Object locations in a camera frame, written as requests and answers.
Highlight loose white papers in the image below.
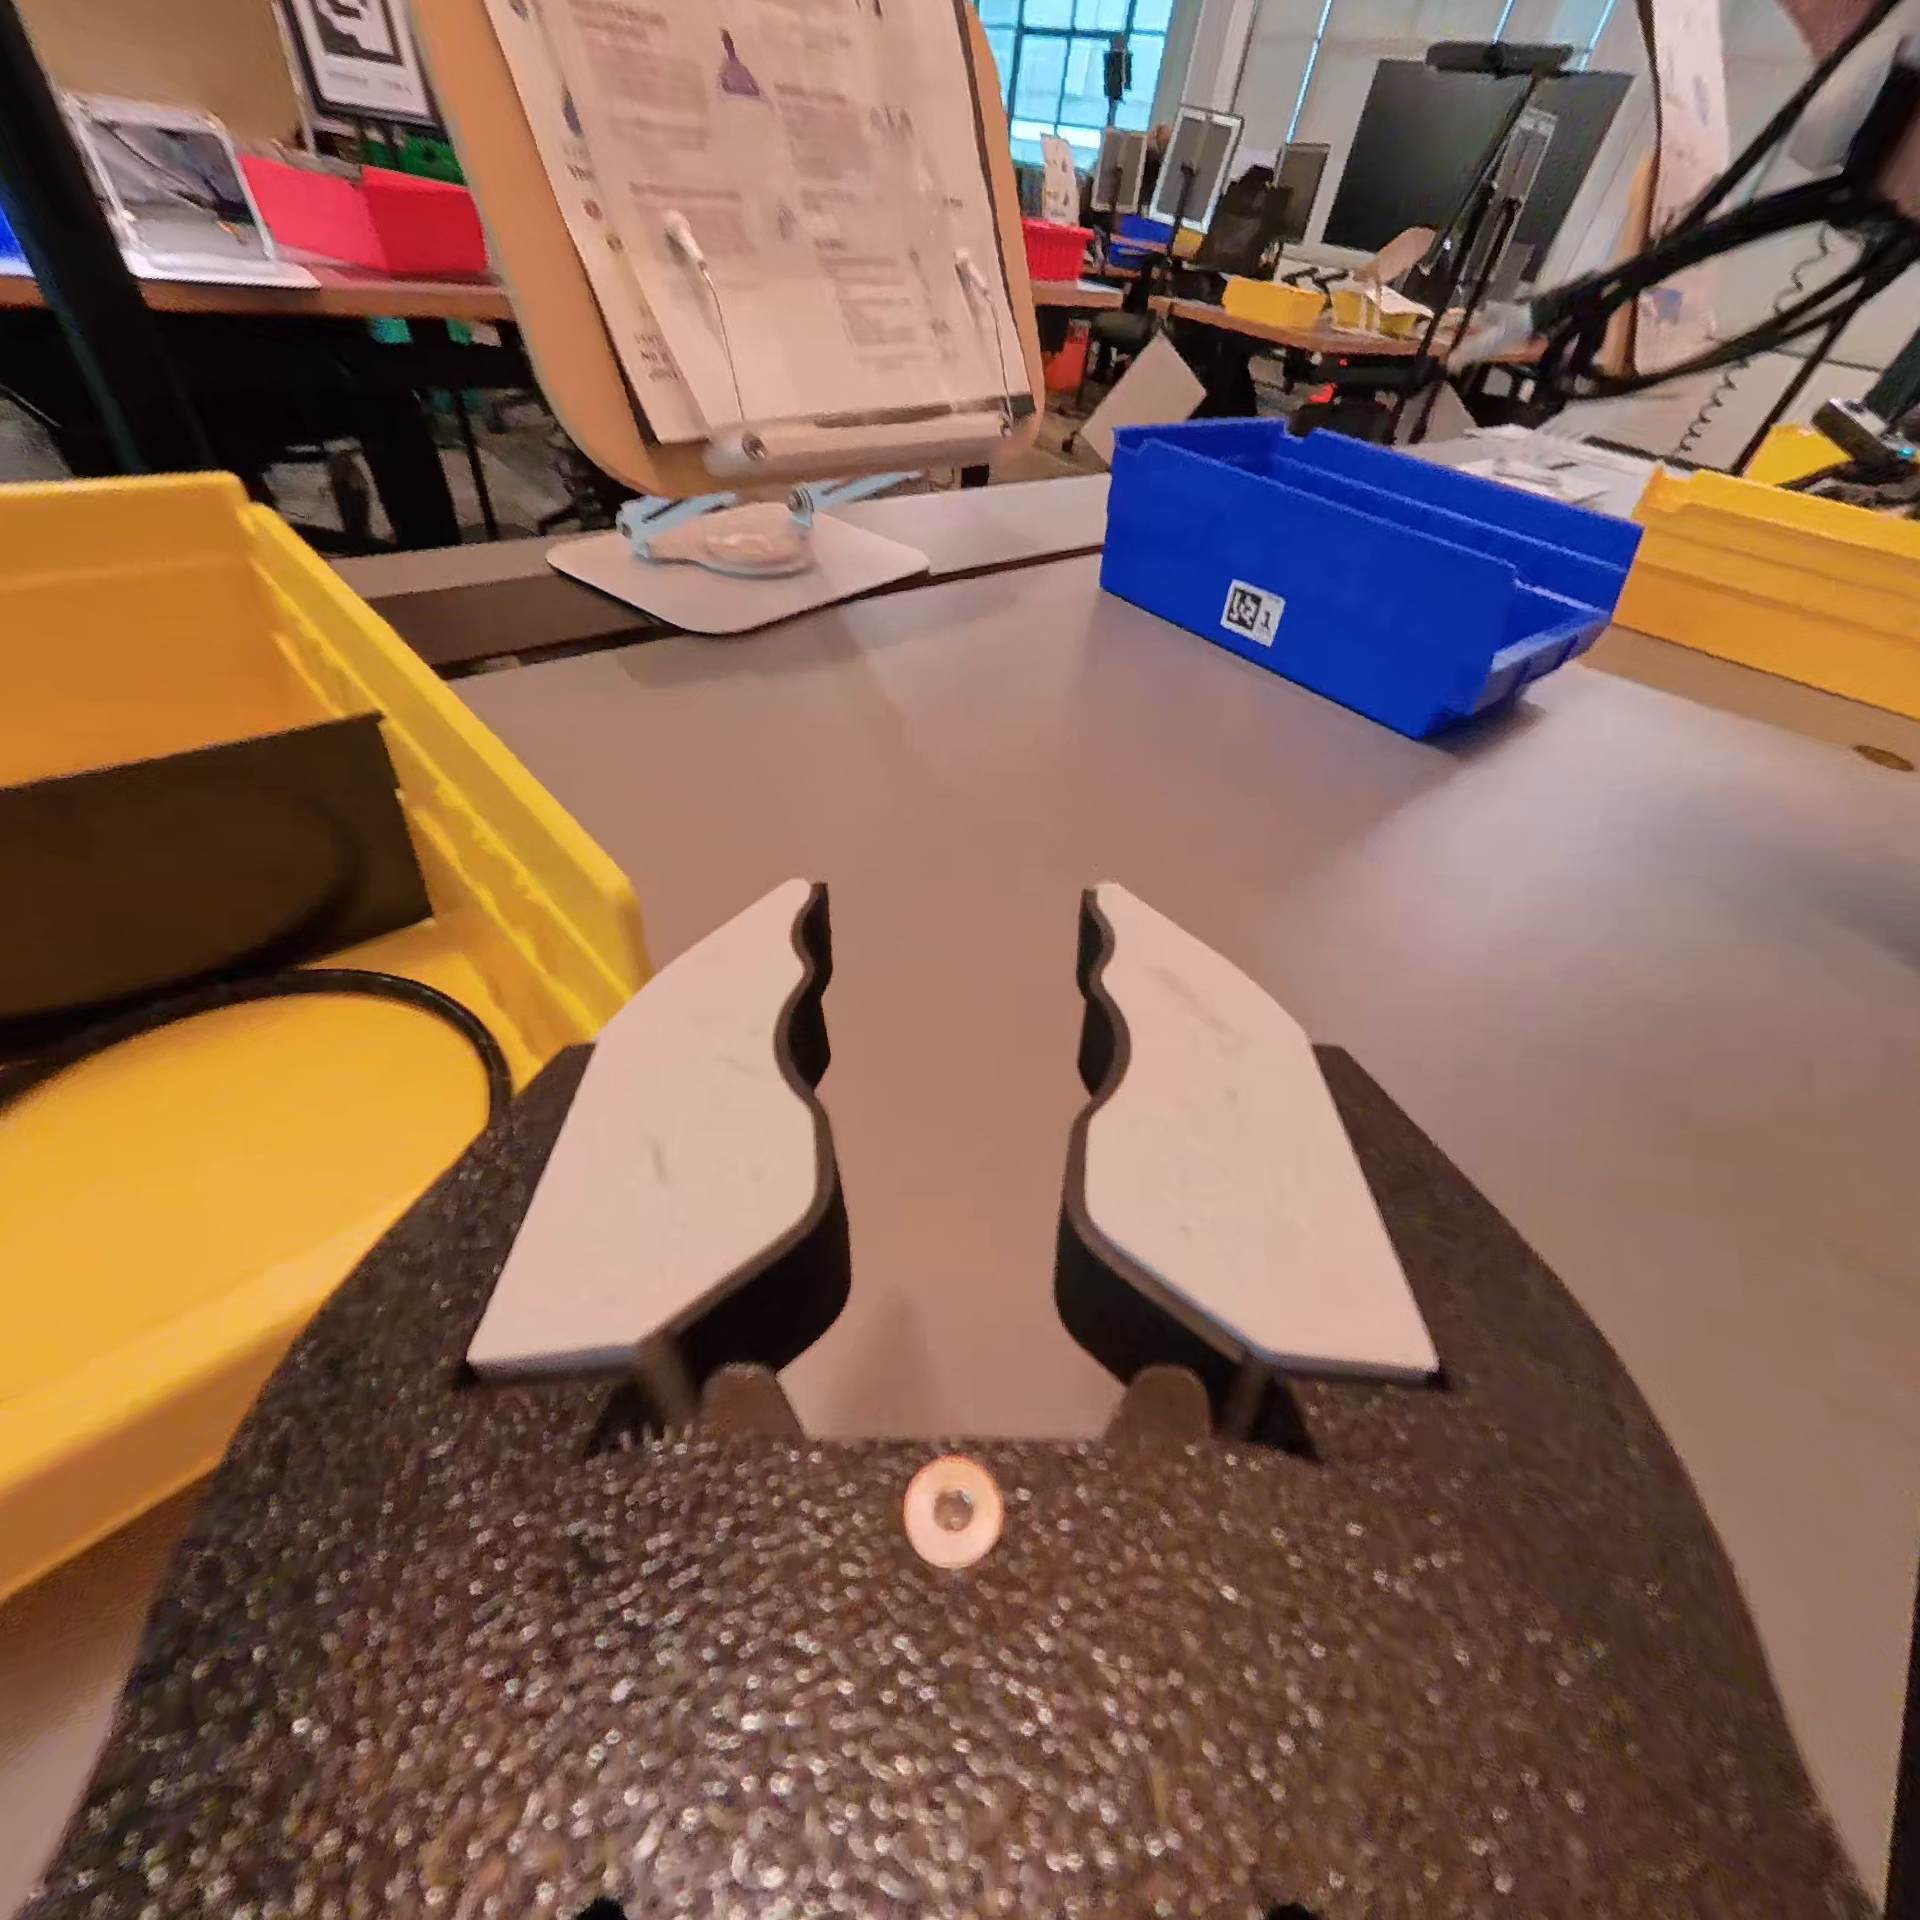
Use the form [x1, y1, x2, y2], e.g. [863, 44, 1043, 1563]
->
[1458, 423, 1655, 503]

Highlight blue plastic bin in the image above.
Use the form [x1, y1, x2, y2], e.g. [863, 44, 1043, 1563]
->
[1097, 419, 1644, 738]

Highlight black metal pole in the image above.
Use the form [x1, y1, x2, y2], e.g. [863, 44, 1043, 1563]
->
[0, 0, 212, 473]

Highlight black cable in bin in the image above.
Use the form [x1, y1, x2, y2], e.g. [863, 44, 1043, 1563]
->
[0, 965, 516, 1141]

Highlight clear acrylic picture stand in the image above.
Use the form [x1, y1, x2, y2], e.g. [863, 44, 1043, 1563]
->
[57, 92, 317, 286]

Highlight light blue clip holder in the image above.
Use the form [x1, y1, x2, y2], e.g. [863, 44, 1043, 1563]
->
[614, 473, 919, 584]

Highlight black computer monitor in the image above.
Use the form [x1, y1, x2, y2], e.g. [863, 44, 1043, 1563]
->
[1316, 60, 1642, 284]

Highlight printed paper sheet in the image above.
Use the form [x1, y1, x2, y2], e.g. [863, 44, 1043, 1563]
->
[486, 0, 1037, 447]

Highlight printed tag board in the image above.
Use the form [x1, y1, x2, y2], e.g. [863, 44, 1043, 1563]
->
[274, 0, 437, 130]

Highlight red plastic bin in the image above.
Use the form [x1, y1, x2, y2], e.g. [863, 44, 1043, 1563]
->
[242, 154, 377, 275]
[358, 169, 493, 284]

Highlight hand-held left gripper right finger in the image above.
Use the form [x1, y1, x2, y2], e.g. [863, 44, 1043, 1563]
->
[1059, 879, 1441, 1439]

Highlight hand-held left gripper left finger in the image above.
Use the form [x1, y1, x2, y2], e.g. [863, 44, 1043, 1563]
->
[470, 879, 850, 1416]

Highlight wooden document stand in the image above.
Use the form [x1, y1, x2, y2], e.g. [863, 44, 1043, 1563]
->
[405, 0, 1043, 498]

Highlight large yellow plastic bin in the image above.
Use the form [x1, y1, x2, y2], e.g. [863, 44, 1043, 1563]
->
[0, 473, 650, 1602]

